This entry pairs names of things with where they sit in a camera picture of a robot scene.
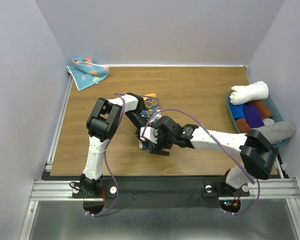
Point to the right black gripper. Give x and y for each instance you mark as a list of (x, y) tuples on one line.
[(156, 147)]

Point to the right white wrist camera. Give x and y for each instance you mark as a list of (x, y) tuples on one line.
[(148, 134)]

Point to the blue rolled towel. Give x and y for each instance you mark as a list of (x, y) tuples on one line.
[(237, 111)]

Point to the purple rolled towel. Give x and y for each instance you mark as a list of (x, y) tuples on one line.
[(252, 116)]

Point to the black mounting base plate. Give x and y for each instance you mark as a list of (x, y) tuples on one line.
[(159, 192)]

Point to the yellow and blue cartoon towel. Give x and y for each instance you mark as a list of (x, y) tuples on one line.
[(152, 106)]

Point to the rust red rolled towel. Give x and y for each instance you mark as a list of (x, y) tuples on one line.
[(243, 126)]

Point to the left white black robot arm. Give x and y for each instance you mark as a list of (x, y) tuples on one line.
[(102, 125)]

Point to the brown rolled towel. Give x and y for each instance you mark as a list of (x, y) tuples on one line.
[(263, 110)]

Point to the white small rolled towel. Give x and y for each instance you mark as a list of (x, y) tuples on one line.
[(268, 121)]

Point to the blue polka dot towel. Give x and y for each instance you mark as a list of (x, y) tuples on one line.
[(85, 73)]

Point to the grey rolled towel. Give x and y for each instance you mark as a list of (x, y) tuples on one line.
[(277, 132)]

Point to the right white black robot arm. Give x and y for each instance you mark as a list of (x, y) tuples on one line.
[(258, 155)]

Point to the aluminium extrusion frame rail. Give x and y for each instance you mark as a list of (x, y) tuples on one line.
[(58, 190)]

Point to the teal plastic basket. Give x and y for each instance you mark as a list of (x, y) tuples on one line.
[(271, 106)]

